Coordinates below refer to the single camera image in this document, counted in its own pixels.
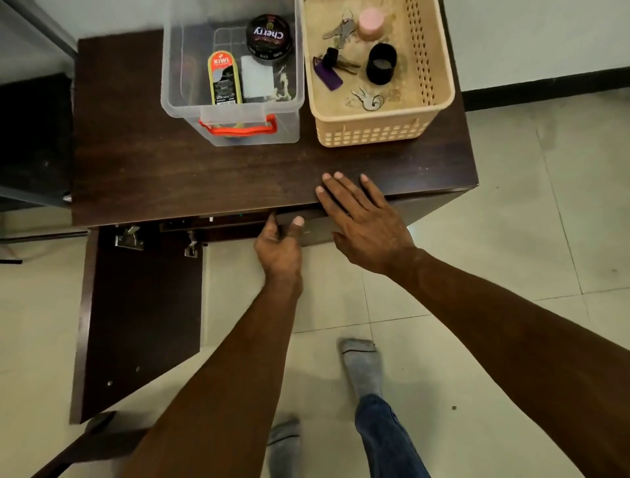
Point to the black round polish tin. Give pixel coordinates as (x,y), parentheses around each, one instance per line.
(269,39)

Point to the dark brown wooden cabinet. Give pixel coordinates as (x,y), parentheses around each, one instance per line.
(138,167)

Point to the person's left leg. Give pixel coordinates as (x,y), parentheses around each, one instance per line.
(285,448)

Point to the black stool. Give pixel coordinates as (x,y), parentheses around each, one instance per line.
(94,443)

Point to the beige plastic basket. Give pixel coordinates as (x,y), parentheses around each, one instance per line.
(433,69)

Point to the person's leg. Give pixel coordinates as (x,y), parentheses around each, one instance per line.
(285,448)
(379,423)

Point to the black metal shoe rack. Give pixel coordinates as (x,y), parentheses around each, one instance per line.
(34,128)

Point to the silver key bunch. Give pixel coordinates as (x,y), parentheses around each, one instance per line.
(341,30)
(369,98)

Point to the black orange shoe brush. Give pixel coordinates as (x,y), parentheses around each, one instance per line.
(224,81)

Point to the person's left hand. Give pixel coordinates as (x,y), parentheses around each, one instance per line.
(281,254)

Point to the person's right leg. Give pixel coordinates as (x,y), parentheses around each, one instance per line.
(379,423)

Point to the person's right hand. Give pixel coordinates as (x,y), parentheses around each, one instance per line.
(372,231)

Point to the small black round cap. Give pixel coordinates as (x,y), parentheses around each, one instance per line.
(382,64)

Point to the clear plastic storage box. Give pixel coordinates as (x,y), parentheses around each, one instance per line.
(187,69)

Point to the pink round lid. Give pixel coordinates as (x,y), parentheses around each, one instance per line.
(371,24)

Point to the person's left forearm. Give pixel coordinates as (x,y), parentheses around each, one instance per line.
(217,394)

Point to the person's right forearm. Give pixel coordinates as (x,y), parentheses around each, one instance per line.
(522,345)

